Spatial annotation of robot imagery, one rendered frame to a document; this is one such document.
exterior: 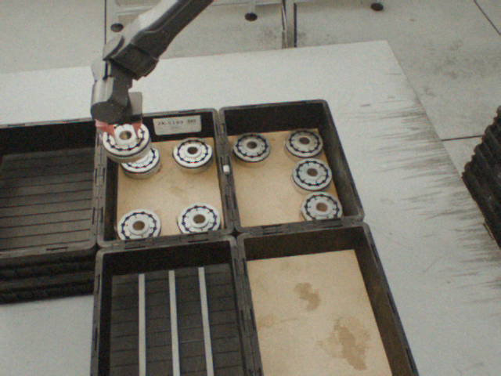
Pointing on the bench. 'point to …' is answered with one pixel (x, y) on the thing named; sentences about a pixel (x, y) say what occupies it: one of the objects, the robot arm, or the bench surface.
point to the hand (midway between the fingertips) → (124, 132)
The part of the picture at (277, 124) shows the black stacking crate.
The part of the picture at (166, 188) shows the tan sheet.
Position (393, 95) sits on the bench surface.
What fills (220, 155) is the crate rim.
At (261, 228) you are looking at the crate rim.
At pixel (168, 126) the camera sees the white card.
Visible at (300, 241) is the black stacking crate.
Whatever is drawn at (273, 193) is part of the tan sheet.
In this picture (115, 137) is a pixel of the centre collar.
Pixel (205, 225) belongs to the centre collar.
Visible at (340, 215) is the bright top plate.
